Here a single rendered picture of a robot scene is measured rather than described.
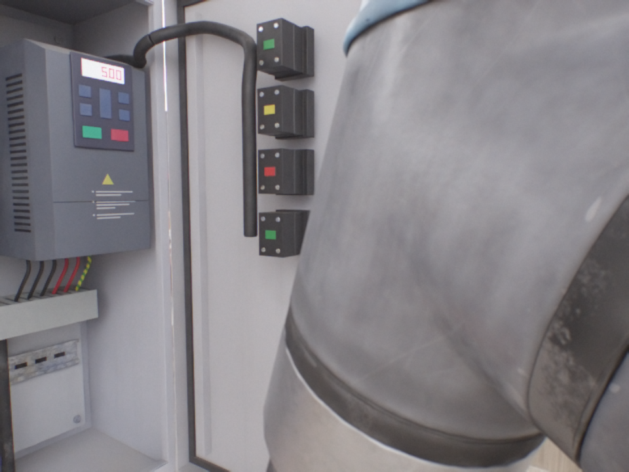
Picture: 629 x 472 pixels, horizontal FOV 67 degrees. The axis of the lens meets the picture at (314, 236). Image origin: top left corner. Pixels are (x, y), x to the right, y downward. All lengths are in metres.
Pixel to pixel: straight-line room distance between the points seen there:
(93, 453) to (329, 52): 0.61
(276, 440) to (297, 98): 0.36
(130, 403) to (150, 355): 0.09
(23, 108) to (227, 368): 0.36
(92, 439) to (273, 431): 0.66
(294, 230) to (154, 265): 0.24
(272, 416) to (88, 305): 0.56
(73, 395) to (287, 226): 0.47
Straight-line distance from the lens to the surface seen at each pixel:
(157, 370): 0.68
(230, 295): 0.58
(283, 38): 0.46
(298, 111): 0.47
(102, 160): 0.57
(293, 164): 0.46
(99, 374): 0.80
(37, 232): 0.57
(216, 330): 0.60
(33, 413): 0.78
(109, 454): 0.77
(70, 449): 0.81
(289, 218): 0.45
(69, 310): 0.69
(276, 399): 0.16
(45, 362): 0.76
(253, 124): 0.47
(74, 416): 0.81
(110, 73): 0.59
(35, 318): 0.68
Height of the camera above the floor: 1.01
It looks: 5 degrees down
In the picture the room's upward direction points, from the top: straight up
